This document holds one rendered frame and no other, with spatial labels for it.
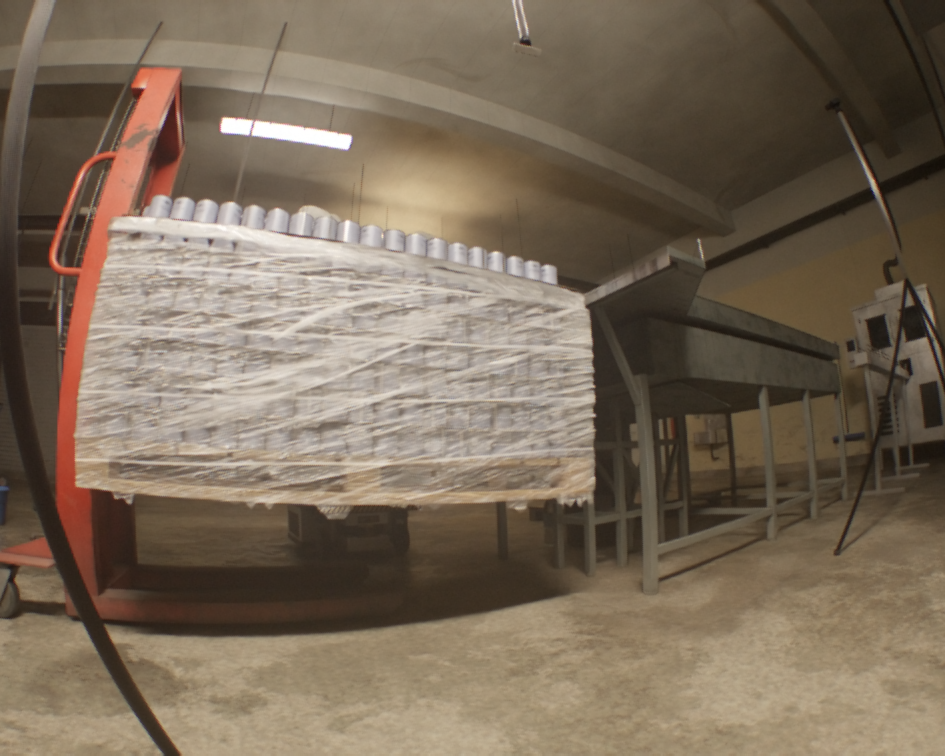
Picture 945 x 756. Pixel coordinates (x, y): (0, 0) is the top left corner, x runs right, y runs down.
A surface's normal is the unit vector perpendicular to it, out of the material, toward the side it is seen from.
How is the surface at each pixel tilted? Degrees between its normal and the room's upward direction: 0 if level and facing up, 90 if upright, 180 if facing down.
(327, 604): 90
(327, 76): 90
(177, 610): 90
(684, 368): 90
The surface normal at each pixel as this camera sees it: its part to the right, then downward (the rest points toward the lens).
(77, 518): 0.45, -0.19
